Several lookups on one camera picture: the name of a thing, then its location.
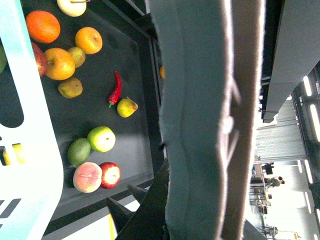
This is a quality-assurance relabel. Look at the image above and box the brown kiwi upper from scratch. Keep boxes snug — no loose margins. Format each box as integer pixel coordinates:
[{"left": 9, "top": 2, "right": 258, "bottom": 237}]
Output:
[{"left": 67, "top": 46, "right": 86, "bottom": 68}]

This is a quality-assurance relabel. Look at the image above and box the white round pear right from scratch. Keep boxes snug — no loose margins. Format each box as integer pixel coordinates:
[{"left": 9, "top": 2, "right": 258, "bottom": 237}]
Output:
[{"left": 56, "top": 0, "right": 88, "bottom": 17}]

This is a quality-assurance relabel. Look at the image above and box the brown kiwi lower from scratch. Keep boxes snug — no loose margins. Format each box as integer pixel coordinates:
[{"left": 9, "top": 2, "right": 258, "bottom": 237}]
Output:
[{"left": 58, "top": 77, "right": 83, "bottom": 99}]

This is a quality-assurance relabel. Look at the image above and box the pink peach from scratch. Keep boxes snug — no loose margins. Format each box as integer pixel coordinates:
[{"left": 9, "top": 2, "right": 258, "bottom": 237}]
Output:
[{"left": 73, "top": 162, "right": 102, "bottom": 193}]

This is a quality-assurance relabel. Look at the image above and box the red apple front right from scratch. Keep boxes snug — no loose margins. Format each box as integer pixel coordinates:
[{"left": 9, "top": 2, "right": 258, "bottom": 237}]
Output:
[{"left": 99, "top": 162, "right": 121, "bottom": 189}]

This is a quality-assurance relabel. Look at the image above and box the green lime lower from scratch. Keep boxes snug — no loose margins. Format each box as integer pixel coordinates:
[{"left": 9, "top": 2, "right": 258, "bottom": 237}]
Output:
[{"left": 0, "top": 45, "right": 8, "bottom": 74}]

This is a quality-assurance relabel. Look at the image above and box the brown kiwi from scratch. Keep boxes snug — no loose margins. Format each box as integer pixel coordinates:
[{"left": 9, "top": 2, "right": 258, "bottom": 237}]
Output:
[
  {"left": 67, "top": 46, "right": 86, "bottom": 68},
  {"left": 58, "top": 77, "right": 83, "bottom": 99}
]

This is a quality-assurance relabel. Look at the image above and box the yellow orange apple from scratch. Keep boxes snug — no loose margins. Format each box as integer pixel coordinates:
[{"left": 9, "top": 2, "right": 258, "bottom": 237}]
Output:
[{"left": 75, "top": 26, "right": 103, "bottom": 55}]

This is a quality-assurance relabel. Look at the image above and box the yellow orange round fruit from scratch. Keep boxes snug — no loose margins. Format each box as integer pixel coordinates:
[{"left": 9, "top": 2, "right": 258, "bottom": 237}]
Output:
[{"left": 44, "top": 48, "right": 76, "bottom": 81}]

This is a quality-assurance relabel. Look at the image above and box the red apple centre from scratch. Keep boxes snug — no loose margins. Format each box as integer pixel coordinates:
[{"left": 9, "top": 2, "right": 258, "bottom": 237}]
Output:
[{"left": 31, "top": 42, "right": 48, "bottom": 77}]

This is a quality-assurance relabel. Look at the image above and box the bright green apple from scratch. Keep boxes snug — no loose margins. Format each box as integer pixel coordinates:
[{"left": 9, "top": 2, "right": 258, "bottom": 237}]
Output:
[{"left": 87, "top": 126, "right": 116, "bottom": 153}]

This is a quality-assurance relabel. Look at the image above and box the red apple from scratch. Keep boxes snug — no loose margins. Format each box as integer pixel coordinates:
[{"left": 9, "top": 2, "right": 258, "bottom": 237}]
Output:
[
  {"left": 99, "top": 162, "right": 121, "bottom": 189},
  {"left": 31, "top": 42, "right": 48, "bottom": 77}
]

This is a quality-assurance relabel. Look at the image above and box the green lime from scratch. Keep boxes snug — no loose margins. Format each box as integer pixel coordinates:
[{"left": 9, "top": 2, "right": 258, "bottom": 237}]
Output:
[
  {"left": 0, "top": 45, "right": 8, "bottom": 74},
  {"left": 67, "top": 138, "right": 91, "bottom": 166}
]

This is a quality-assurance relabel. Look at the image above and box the green lime front right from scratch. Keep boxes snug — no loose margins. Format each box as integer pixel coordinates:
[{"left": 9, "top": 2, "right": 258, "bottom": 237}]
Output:
[{"left": 67, "top": 138, "right": 91, "bottom": 166}]

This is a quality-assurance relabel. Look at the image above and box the small orange tangerine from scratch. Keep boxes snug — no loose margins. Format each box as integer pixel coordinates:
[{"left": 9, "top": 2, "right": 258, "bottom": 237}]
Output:
[{"left": 25, "top": 10, "right": 61, "bottom": 44}]

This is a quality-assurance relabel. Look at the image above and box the yellow green pear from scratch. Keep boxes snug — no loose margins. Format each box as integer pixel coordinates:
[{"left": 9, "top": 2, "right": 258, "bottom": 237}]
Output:
[{"left": 116, "top": 97, "right": 139, "bottom": 118}]

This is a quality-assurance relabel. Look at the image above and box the black front display tray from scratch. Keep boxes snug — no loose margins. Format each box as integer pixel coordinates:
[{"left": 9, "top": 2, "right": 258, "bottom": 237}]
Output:
[{"left": 20, "top": 0, "right": 163, "bottom": 230}]

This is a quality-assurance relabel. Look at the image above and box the red chili pepper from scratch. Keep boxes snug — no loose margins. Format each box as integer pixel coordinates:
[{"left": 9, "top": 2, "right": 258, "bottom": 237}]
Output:
[{"left": 107, "top": 71, "right": 122, "bottom": 108}]

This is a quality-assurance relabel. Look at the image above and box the mint green plastic shopping basket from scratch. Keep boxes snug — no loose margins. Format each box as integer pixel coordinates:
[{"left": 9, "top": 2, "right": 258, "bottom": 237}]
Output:
[{"left": 0, "top": 0, "right": 64, "bottom": 240}]

